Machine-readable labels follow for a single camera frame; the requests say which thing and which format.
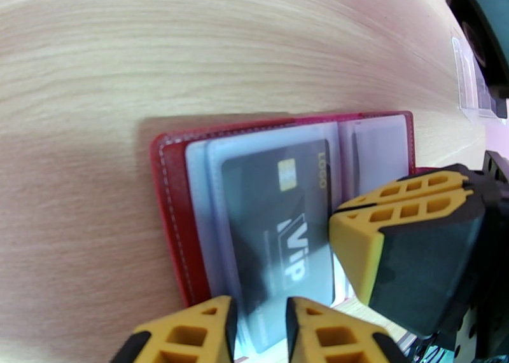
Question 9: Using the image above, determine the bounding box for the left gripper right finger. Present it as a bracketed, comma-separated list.
[286, 297, 407, 363]

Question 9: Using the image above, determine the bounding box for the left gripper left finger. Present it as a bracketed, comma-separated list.
[111, 295, 239, 363]

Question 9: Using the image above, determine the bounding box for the clear acrylic card stand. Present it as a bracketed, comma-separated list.
[451, 36, 498, 120]

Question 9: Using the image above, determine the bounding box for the red leather card holder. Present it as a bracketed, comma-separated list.
[150, 111, 416, 309]

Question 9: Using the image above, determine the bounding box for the black VIP credit card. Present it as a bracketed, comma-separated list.
[220, 138, 335, 353]

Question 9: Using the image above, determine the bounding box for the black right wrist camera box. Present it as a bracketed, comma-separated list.
[445, 0, 509, 120]

